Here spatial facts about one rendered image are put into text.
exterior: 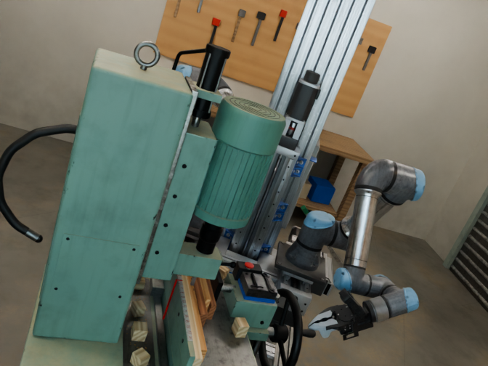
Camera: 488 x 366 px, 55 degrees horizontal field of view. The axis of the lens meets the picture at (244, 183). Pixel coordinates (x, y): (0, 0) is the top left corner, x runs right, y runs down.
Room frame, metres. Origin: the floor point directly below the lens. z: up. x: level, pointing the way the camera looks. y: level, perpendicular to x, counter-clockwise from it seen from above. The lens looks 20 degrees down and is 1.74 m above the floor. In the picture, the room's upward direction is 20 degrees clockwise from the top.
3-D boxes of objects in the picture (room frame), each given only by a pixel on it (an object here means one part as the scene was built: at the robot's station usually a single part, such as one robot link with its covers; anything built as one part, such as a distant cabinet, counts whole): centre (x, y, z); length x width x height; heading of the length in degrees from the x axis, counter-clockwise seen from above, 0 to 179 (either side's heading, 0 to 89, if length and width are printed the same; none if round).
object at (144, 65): (1.08, 0.31, 1.55); 0.06 x 0.02 x 0.07; 111
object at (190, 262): (1.18, 0.06, 1.03); 0.14 x 0.07 x 0.09; 111
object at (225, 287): (1.23, -0.05, 0.95); 0.09 x 0.07 x 0.09; 21
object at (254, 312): (1.26, -0.14, 0.91); 0.15 x 0.14 x 0.09; 21
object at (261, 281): (1.27, -0.14, 0.99); 0.13 x 0.11 x 0.06; 21
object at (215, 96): (1.14, 0.17, 1.54); 0.08 x 0.08 x 0.17; 21
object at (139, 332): (1.08, 0.13, 0.82); 0.04 x 0.04 x 0.04; 22
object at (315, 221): (1.85, -0.36, 0.98); 0.13 x 0.12 x 0.14; 104
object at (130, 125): (1.08, 0.31, 1.16); 0.22 x 0.22 x 0.72; 21
